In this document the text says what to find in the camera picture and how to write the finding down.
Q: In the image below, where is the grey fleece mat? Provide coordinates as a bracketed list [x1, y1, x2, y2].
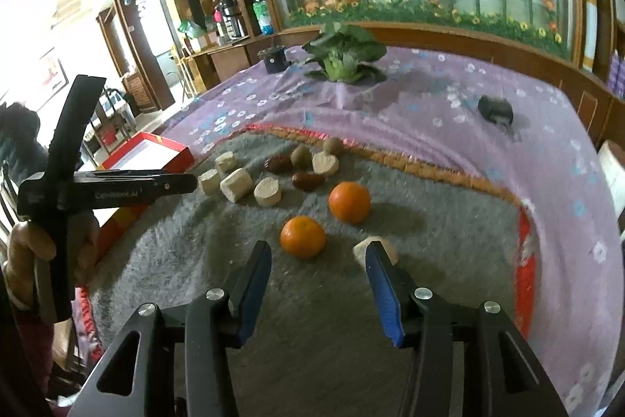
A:
[73, 124, 538, 417]

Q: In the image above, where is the green plastic bottle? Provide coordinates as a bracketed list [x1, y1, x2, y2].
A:
[251, 0, 273, 36]

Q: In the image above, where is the purple floral cloth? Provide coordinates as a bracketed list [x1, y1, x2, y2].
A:
[161, 46, 625, 410]

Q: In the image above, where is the orange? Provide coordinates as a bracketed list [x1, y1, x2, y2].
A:
[329, 181, 372, 225]
[280, 216, 326, 260]

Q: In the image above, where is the framed wall picture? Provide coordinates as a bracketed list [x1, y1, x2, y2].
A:
[34, 48, 68, 105]

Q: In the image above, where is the red cardboard box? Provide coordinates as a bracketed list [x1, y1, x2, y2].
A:
[95, 132, 196, 261]

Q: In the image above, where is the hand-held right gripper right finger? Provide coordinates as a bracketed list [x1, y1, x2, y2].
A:
[364, 241, 570, 417]

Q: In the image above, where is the yellow box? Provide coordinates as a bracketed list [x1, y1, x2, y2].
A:
[188, 33, 218, 52]

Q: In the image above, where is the person's left forearm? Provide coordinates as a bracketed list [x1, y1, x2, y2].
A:
[0, 290, 55, 398]

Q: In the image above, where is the green bag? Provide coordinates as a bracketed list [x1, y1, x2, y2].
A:
[178, 19, 207, 39]

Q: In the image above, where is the small black device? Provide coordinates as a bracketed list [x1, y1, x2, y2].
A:
[477, 95, 516, 128]

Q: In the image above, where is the green leafy vegetable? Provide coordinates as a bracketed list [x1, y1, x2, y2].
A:
[302, 22, 389, 83]

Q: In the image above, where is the white object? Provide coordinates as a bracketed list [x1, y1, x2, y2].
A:
[598, 141, 625, 204]

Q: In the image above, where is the person's left hand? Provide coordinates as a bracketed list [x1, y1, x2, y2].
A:
[5, 211, 101, 306]

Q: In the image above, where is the black cylinder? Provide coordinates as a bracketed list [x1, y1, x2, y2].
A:
[257, 47, 289, 75]

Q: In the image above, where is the wooden counter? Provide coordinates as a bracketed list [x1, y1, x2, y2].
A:
[188, 33, 285, 96]

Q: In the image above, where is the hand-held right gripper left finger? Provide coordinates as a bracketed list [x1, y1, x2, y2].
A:
[66, 240, 273, 417]

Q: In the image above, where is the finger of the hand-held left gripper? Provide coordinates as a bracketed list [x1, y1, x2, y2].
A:
[73, 170, 198, 206]

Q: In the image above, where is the black silver thermos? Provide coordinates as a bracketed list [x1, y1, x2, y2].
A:
[215, 0, 245, 41]

